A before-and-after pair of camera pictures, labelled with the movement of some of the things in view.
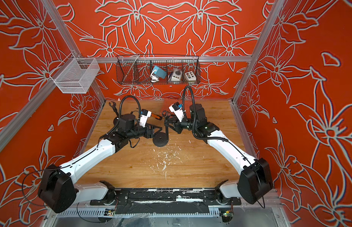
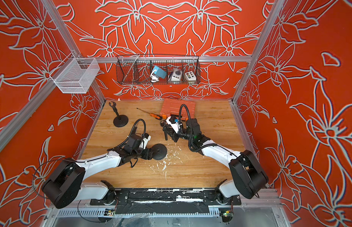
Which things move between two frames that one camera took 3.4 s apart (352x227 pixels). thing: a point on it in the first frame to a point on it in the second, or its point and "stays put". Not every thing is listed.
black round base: [160, 139] to [159, 151]
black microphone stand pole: [114, 107] stays put
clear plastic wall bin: [75, 75] stays put
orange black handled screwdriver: [156, 116] stays put
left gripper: [151, 130] to [148, 154]
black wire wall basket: [134, 69] stays put
